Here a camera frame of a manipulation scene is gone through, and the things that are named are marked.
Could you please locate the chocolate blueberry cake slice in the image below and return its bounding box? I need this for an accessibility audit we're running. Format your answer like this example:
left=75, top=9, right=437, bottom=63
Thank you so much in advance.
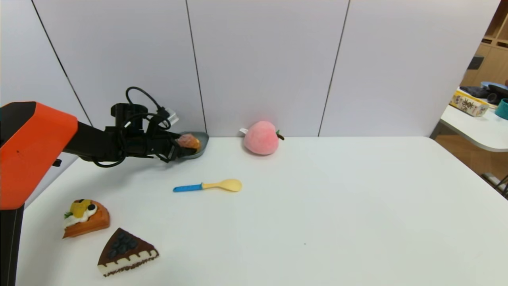
left=98, top=228, right=160, bottom=277

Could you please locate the dark folded cloth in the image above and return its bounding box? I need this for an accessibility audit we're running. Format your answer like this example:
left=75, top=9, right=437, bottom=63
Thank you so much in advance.
left=460, top=86, right=489, bottom=99

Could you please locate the black wrist mount block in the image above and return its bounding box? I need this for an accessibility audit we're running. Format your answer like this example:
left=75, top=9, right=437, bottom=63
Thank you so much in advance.
left=111, top=103, right=148, bottom=128

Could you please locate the black camera cable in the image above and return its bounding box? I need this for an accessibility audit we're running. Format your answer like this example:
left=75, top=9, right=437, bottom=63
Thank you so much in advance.
left=92, top=86, right=172, bottom=168

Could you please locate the orange fruit-topped cake slice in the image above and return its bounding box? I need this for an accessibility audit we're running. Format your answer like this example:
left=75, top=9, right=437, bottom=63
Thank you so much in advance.
left=63, top=199, right=111, bottom=239

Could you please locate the grey square dish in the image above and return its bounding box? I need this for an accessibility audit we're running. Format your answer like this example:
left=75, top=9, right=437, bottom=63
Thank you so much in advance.
left=175, top=131, right=210, bottom=160

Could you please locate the wooden shelf unit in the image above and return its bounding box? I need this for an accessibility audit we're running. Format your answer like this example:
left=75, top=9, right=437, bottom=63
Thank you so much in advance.
left=459, top=0, right=508, bottom=88

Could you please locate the white side table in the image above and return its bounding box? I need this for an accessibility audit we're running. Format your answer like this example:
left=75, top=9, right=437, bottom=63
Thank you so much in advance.
left=429, top=104, right=508, bottom=153

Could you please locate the metal chair base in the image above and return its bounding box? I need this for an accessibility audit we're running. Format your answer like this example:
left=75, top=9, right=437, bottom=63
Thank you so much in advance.
left=481, top=173, right=508, bottom=199

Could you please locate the yellow spoon with blue handle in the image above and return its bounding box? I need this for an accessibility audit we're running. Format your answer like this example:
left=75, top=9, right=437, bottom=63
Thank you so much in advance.
left=173, top=179, right=242, bottom=193

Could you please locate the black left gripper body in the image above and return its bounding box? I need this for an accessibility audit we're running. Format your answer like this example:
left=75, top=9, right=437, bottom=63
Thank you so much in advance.
left=144, top=131, right=181, bottom=163

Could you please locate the black round object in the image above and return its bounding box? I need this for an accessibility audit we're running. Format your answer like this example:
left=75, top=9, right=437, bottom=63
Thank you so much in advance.
left=487, top=84, right=508, bottom=105

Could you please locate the pink plush peach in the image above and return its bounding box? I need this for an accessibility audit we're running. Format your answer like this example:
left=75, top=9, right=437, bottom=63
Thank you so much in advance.
left=240, top=121, right=285, bottom=155

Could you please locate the yellow printed cardboard box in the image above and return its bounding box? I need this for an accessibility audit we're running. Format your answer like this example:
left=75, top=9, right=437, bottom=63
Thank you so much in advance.
left=449, top=91, right=489, bottom=118

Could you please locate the brown cream puff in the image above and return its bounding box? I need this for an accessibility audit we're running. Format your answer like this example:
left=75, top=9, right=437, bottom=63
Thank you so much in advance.
left=177, top=134, right=201, bottom=153

